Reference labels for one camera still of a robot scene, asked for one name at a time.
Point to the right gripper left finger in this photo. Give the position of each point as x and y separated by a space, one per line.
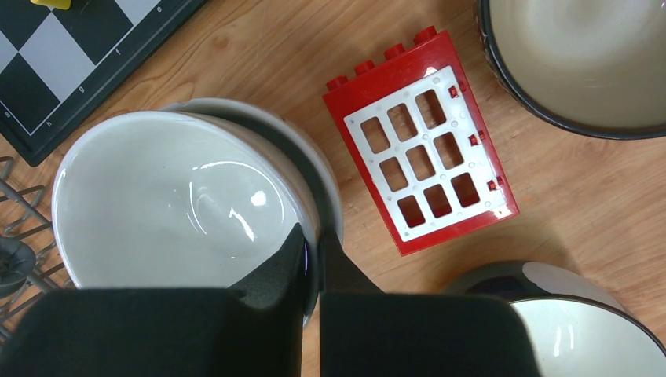
253 328

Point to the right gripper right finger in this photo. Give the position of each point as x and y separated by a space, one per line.
365 331

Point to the beige speckled bowl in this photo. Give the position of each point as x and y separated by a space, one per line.
175 199

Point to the dark blue white bowl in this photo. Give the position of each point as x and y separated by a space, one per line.
576 328

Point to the grey wire dish rack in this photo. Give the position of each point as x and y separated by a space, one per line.
30 260

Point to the black striped bowl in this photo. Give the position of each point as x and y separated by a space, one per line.
594 68

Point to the cream beige bowl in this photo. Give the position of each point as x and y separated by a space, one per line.
303 153

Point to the red white toy block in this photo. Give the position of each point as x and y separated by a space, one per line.
420 144

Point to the black white checkerboard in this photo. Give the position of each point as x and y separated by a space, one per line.
59 65

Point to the yellow toy block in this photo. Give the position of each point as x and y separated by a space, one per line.
56 4

